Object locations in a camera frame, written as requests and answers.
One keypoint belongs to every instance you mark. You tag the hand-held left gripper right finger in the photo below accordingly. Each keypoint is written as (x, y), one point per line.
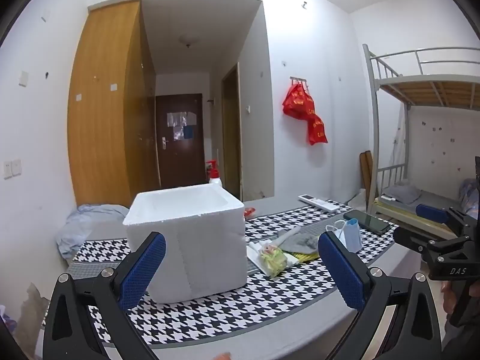
(343, 270)

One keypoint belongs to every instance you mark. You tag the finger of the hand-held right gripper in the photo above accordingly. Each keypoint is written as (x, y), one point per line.
(431, 212)
(412, 238)

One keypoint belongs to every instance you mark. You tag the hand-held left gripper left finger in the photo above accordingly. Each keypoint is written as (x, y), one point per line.
(144, 270)

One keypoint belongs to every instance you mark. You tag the grey sock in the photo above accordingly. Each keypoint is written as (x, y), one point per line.
(300, 242)

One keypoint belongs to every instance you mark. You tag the white foam box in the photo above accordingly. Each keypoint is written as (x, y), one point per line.
(210, 255)

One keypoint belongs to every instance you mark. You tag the clear plastic packet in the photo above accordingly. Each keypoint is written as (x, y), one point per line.
(275, 262)

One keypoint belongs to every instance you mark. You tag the person's right hand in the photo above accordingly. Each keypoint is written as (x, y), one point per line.
(448, 298)

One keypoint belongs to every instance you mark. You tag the grey pillow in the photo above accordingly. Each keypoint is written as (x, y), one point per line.
(403, 194)

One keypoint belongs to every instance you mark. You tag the patterned blanket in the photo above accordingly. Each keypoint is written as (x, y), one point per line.
(468, 195)

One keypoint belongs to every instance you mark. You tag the black smartphone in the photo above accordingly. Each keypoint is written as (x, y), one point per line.
(365, 221)

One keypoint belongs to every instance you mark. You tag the white remote control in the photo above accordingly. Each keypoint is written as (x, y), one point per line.
(322, 202)

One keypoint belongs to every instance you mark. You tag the light blue cloth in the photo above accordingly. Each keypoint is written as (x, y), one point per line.
(86, 225)

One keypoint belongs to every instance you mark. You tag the wooden boards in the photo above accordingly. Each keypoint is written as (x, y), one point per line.
(366, 172)

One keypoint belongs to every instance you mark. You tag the houndstooth tablecloth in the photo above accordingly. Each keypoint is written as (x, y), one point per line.
(232, 318)

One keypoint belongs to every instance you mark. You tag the small red object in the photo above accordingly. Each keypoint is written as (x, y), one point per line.
(250, 213)

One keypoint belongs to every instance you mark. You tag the white bottle red pump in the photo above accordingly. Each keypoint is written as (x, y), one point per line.
(215, 182)

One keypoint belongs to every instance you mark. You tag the dark brown door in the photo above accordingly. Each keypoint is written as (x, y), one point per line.
(180, 161)

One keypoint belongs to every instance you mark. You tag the metal bunk bed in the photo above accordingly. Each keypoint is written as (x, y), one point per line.
(431, 86)

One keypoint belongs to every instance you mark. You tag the red plastic bag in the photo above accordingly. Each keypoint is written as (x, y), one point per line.
(317, 131)
(296, 101)

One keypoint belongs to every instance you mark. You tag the paper notices on door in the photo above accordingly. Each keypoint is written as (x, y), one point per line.
(180, 122)

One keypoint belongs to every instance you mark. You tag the wooden wardrobe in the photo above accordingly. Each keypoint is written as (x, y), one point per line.
(101, 120)

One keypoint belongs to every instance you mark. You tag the wooden side door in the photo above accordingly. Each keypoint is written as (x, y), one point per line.
(230, 138)

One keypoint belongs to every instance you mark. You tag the ceiling lamp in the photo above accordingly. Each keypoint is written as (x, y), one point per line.
(189, 40)

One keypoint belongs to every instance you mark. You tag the white wall socket plate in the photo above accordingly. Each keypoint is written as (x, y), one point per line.
(17, 168)
(7, 170)

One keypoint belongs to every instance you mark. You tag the metal wall hook rack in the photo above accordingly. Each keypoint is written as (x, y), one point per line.
(298, 79)

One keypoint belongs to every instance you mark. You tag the square white wall plate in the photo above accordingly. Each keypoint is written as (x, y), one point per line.
(23, 78)

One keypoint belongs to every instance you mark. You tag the small white wall plate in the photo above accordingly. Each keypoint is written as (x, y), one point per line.
(45, 17)

